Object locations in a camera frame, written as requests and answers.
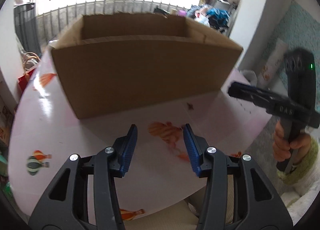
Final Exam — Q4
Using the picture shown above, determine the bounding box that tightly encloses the red tote bag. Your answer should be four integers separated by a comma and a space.
17, 51, 42, 93

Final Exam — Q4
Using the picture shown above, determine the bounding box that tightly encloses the large brown cardboard box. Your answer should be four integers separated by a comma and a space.
51, 13, 243, 119

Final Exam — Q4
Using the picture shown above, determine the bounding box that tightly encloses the metal balcony railing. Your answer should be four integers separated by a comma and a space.
36, 0, 178, 44

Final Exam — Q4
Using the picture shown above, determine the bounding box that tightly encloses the person's right hand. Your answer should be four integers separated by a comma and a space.
272, 121, 311, 165

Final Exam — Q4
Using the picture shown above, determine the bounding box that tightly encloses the wheelchair with clothes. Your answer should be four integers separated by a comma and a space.
186, 0, 240, 37

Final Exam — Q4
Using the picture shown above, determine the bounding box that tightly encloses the dark grey folded rack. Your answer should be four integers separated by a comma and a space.
14, 3, 42, 57

